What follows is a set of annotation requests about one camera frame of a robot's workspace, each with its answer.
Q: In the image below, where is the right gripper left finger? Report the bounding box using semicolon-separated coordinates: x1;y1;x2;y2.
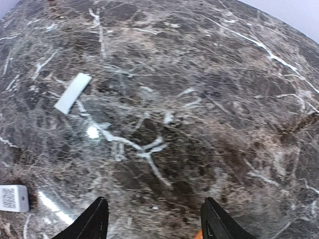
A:
52;197;109;239

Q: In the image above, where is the white battery cover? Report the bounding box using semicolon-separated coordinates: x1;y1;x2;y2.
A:
54;73;92;115

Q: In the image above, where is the white remote control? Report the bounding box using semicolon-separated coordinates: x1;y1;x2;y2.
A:
0;185;29;213

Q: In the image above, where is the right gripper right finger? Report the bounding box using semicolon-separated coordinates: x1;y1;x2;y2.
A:
200;197;256;239

